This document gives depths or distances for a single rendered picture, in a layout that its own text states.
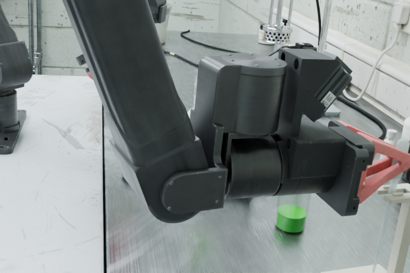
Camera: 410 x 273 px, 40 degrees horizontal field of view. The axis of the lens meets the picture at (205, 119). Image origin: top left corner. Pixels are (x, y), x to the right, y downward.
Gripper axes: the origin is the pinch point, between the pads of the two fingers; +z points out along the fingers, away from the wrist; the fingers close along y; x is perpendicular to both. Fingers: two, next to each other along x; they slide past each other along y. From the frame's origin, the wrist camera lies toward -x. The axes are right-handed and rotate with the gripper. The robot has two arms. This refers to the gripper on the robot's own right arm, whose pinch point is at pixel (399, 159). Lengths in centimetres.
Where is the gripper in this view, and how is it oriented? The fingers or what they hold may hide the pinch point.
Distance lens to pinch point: 59.8
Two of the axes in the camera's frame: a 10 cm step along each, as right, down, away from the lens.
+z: 9.4, -0.1, 3.4
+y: -3.3, -3.3, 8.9
